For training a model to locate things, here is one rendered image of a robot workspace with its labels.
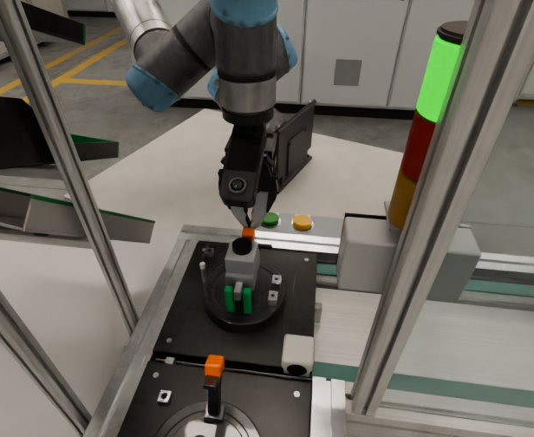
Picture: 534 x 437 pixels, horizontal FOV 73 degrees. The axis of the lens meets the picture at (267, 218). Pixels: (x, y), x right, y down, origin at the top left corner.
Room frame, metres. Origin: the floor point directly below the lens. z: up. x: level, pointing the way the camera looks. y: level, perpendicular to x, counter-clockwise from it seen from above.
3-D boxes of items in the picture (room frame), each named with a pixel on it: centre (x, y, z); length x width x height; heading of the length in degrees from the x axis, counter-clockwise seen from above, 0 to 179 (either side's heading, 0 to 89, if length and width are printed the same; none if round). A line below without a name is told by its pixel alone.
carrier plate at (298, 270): (0.40, 0.04, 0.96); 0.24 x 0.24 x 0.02; 82
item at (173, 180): (0.94, 0.02, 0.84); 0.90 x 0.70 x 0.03; 62
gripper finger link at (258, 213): (0.48, 0.01, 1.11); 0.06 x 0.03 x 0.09; 172
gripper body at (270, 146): (0.49, 0.03, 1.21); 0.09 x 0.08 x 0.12; 172
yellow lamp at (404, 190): (0.25, -0.13, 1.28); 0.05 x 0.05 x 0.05
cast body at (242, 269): (0.38, 0.04, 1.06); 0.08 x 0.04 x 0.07; 172
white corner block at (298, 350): (0.29, -0.05, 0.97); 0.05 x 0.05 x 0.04; 82
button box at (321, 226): (0.60, -0.08, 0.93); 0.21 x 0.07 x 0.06; 82
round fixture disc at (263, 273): (0.40, 0.04, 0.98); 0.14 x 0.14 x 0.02
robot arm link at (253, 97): (0.48, 0.03, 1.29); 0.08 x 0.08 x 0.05
